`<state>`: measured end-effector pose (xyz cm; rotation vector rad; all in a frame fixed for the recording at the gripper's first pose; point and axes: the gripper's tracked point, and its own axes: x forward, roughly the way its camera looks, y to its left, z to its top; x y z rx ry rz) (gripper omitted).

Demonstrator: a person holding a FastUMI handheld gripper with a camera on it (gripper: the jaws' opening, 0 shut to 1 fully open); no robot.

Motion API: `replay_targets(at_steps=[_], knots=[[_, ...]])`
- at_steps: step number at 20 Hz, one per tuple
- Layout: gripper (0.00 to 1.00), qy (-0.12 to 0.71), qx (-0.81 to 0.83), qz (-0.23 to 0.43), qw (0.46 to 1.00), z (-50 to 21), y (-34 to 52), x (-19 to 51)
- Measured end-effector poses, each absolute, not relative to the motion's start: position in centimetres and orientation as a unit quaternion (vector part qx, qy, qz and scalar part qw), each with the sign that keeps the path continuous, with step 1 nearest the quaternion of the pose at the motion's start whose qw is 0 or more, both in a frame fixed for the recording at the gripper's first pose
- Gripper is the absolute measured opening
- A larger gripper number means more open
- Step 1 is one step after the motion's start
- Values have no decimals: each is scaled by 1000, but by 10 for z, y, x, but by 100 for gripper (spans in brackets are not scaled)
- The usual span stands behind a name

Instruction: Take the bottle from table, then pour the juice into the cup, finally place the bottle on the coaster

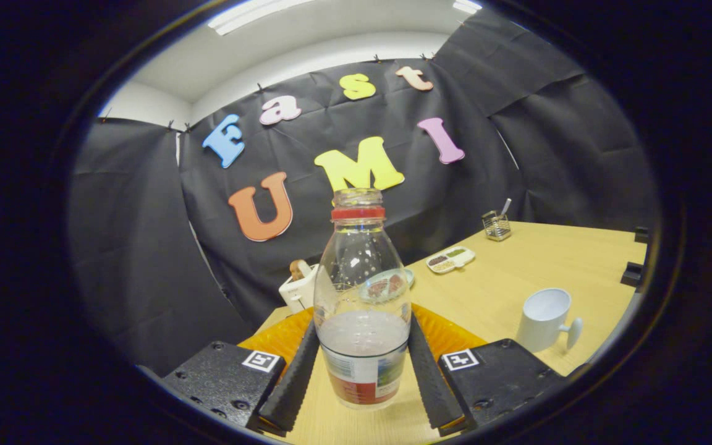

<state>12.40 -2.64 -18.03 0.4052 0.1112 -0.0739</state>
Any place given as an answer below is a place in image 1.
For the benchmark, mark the pale green plate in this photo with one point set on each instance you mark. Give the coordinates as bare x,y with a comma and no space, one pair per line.
410,277

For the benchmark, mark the white divided seed tray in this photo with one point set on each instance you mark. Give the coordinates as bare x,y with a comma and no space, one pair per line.
449,259

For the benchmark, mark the long ceiling light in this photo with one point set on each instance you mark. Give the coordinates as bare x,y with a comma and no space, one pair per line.
251,15

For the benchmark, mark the brown toast slice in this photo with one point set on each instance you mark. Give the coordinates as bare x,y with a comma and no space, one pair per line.
299,270

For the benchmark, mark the black backdrop cloth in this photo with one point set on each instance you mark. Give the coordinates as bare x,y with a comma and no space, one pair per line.
146,247

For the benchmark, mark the small ceiling light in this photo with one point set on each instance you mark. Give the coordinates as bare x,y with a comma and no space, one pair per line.
466,6

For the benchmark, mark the wooden table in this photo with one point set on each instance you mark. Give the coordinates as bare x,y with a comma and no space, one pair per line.
517,266

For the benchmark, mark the white toaster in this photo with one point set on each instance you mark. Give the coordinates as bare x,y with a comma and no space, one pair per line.
297,293

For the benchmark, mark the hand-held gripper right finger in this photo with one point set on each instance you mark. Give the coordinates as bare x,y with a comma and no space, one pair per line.
433,383

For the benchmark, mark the white cup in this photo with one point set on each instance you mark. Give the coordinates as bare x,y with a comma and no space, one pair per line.
541,321

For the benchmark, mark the silver spoon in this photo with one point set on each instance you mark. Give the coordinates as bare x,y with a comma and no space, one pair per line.
505,207

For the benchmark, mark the black table clamp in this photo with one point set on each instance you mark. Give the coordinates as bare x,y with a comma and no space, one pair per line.
631,274
641,235

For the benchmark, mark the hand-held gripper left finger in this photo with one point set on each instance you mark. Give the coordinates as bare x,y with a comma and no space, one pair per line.
294,383

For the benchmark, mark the brown meat piece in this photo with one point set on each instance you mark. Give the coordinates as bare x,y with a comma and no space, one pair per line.
379,289
396,282

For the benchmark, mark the clear juice bottle red label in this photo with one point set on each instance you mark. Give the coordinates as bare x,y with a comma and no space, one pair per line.
362,364

